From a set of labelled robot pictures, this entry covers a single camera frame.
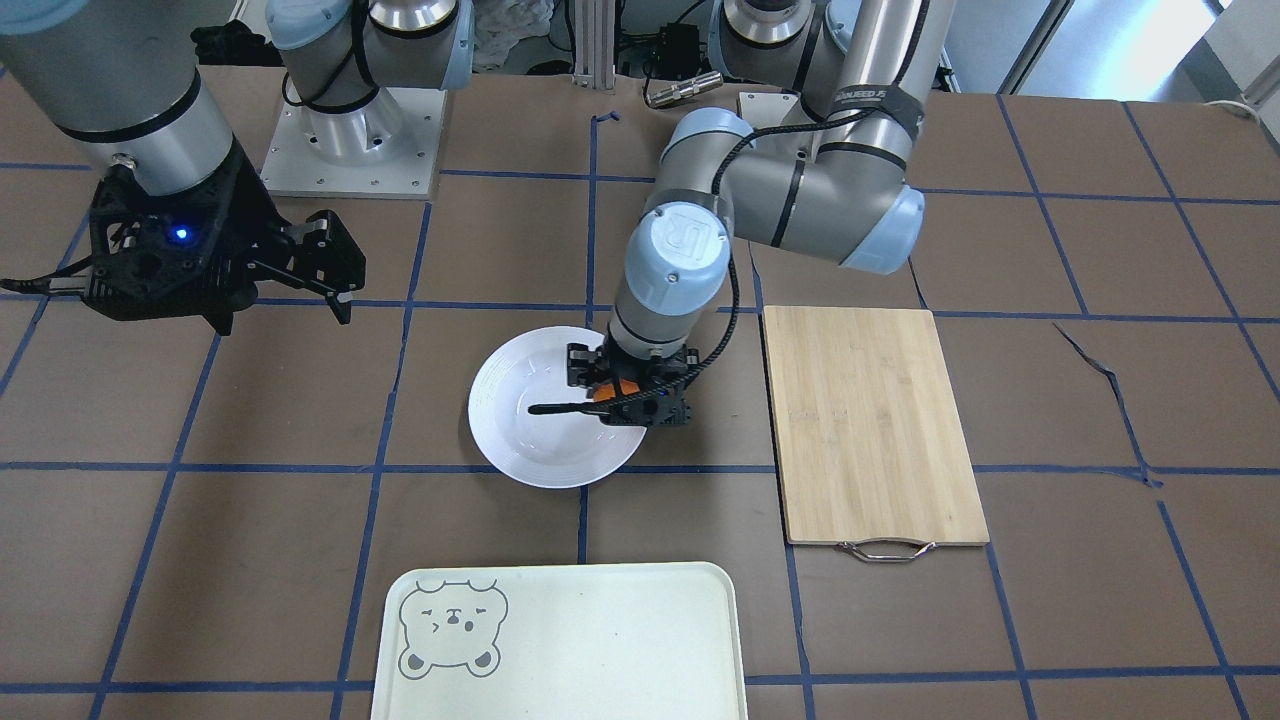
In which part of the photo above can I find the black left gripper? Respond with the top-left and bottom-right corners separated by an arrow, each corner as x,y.
566,340 -> 701,427

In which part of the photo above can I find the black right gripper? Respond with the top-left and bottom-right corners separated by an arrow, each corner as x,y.
82,140 -> 366,334

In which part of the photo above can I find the orange fruit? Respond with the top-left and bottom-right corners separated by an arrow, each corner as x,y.
590,378 -> 640,402

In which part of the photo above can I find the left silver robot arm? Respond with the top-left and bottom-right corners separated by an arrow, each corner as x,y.
529,1 -> 955,427

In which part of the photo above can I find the cream bear tray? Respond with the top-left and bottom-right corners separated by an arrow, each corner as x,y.
371,561 -> 748,719

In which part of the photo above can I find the white round plate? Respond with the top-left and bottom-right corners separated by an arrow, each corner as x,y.
468,325 -> 646,489

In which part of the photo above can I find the bamboo cutting board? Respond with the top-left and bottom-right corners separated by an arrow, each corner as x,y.
762,305 -> 989,562

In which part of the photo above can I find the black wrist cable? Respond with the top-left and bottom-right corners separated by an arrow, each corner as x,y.
527,100 -> 901,416

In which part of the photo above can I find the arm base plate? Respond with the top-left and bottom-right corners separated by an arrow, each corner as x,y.
739,90 -> 911,161
261,88 -> 451,200

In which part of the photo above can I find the aluminium frame post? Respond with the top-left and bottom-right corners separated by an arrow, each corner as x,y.
572,0 -> 617,94

